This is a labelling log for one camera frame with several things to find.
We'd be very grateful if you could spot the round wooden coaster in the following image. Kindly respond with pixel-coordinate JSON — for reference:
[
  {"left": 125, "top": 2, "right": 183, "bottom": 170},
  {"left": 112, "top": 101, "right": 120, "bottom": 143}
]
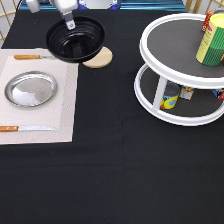
[{"left": 84, "top": 47, "right": 113, "bottom": 68}]

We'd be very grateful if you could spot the white two-tier lazy Susan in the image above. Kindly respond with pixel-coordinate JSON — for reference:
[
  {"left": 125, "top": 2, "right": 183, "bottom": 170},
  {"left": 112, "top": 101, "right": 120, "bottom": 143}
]
[{"left": 134, "top": 13, "right": 224, "bottom": 126}]

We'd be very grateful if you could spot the round silver metal plate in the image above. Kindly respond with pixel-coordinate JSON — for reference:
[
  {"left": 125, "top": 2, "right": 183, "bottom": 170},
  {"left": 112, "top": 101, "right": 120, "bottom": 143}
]
[{"left": 4, "top": 71, "right": 57, "bottom": 107}]

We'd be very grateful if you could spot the beige woven placemat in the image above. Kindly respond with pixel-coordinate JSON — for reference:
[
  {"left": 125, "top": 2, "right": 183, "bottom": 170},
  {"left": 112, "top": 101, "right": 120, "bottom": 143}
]
[{"left": 0, "top": 49, "right": 78, "bottom": 145}]

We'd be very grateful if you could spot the black plastic bowl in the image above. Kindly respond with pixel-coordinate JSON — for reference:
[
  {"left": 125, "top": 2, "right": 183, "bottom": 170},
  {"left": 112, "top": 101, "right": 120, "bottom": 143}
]
[{"left": 46, "top": 17, "right": 106, "bottom": 63}]

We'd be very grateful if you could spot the red box lower tier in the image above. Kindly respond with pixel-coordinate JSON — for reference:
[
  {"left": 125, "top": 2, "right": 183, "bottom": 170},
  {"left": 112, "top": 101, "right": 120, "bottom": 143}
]
[{"left": 213, "top": 88, "right": 224, "bottom": 100}]

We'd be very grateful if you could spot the wooden handled knife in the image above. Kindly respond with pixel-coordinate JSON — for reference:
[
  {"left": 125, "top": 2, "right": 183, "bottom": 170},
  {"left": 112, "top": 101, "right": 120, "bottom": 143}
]
[{"left": 0, "top": 126, "right": 57, "bottom": 132}]

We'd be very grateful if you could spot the blue yellow can lower tier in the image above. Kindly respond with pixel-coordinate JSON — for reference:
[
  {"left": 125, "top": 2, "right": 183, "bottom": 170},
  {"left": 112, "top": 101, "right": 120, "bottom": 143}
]
[{"left": 160, "top": 82, "right": 180, "bottom": 109}]

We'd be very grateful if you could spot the wooden handled fork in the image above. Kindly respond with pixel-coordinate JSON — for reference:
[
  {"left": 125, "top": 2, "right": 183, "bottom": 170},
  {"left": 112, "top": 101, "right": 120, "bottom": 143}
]
[{"left": 14, "top": 55, "right": 55, "bottom": 60}]

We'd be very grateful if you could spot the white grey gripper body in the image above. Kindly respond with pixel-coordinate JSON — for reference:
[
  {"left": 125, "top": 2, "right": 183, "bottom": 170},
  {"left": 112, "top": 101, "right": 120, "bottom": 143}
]
[{"left": 26, "top": 0, "right": 78, "bottom": 14}]

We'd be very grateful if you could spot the red raisins box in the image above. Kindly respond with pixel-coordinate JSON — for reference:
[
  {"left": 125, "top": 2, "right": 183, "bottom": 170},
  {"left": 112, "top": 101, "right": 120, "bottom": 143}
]
[{"left": 201, "top": 10, "right": 214, "bottom": 32}]

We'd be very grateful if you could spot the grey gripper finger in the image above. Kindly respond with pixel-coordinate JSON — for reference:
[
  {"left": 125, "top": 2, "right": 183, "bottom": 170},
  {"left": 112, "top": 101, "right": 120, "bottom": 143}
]
[{"left": 62, "top": 12, "right": 76, "bottom": 30}]

